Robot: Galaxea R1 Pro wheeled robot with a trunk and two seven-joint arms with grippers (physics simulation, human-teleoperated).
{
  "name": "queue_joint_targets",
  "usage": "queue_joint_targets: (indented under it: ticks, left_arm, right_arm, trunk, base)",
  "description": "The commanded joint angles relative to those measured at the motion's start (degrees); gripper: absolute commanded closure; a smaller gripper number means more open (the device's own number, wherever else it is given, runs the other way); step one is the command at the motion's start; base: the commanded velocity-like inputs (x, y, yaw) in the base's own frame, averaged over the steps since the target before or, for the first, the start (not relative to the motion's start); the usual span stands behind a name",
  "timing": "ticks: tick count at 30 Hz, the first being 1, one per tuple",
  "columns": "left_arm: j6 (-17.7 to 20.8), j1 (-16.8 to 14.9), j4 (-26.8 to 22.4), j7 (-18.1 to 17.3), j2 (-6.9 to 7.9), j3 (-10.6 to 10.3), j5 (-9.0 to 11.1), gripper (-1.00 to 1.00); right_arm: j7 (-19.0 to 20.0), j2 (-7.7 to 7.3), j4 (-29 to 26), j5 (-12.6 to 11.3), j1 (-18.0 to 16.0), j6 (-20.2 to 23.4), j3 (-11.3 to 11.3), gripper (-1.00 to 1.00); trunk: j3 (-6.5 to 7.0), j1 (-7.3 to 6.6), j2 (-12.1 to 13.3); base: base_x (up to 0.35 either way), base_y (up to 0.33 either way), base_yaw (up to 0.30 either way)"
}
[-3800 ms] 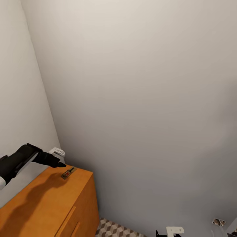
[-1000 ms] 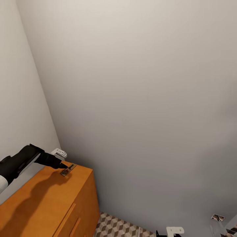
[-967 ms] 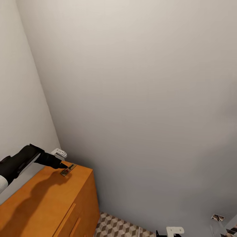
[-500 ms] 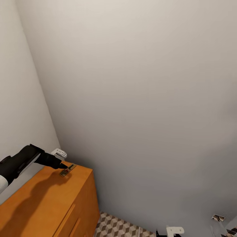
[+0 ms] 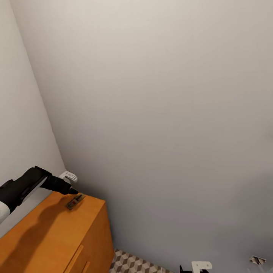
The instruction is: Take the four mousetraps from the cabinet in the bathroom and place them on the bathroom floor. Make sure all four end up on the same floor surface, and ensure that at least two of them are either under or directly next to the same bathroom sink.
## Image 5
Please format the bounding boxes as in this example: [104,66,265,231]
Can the mousetrap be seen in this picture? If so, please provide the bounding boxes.
[65,193,86,210]

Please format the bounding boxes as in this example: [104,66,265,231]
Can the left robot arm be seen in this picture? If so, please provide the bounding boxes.
[0,166,79,224]

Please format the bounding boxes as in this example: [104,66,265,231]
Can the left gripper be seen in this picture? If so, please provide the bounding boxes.
[49,176,79,195]

